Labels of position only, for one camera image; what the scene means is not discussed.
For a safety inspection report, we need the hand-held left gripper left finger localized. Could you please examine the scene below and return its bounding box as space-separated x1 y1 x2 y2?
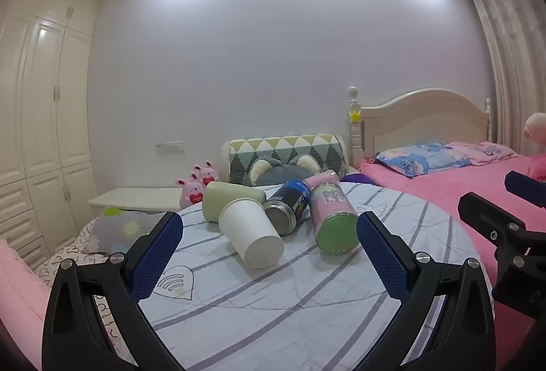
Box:
42 211 186 371

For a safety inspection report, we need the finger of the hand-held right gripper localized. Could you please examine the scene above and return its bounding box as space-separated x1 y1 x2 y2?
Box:
504 170 546 209
458 191 546 317

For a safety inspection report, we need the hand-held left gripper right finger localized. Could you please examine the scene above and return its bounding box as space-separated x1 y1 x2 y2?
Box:
356 211 498 371

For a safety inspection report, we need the white paper cup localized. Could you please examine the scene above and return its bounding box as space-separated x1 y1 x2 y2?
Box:
218 199 286 270

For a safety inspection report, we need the light green cup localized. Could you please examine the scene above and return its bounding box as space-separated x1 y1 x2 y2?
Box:
202 182 268 224

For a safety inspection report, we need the grey floral pillow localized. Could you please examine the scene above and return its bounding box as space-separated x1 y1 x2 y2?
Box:
78 206 172 257

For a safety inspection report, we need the pink cartoon pillow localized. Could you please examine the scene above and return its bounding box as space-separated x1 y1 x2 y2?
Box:
444 141 518 166

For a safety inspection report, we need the pink plush toy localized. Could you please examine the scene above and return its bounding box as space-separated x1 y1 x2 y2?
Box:
523 112 546 183

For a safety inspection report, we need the white nightstand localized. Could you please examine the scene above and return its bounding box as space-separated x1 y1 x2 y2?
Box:
88 187 185 212

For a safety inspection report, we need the pink bed sheet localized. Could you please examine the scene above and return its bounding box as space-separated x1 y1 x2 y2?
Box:
356 153 546 371

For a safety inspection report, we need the pink and green bottle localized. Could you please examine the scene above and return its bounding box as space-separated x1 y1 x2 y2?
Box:
303 170 360 256

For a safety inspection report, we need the pink bunny toy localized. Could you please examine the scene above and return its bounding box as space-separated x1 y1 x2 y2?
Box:
193 160 221 188
174 173 206 210

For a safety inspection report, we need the purple cloth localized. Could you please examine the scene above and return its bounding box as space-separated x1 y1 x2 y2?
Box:
340 172 379 186

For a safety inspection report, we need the blue cartoon pillow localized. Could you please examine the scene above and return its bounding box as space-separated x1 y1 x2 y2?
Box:
375 142 473 176

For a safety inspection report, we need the blue metal can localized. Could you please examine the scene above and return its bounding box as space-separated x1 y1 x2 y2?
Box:
262 179 313 237

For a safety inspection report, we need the cream wooden headboard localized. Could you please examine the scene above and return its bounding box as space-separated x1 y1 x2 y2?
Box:
347 86 492 168

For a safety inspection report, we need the grey plush pillow with ears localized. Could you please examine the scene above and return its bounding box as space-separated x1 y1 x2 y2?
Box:
249 155 321 187

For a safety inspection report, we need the cream striped curtain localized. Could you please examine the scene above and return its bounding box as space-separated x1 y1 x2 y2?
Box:
465 0 546 155

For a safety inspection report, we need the triangle patterned cushion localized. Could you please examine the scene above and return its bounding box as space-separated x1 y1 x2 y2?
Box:
221 134 351 186

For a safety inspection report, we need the pink blanket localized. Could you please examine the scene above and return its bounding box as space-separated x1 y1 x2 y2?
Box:
0 238 54 371

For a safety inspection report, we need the cream wardrobe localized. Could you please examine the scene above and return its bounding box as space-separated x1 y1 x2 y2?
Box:
0 0 104 271

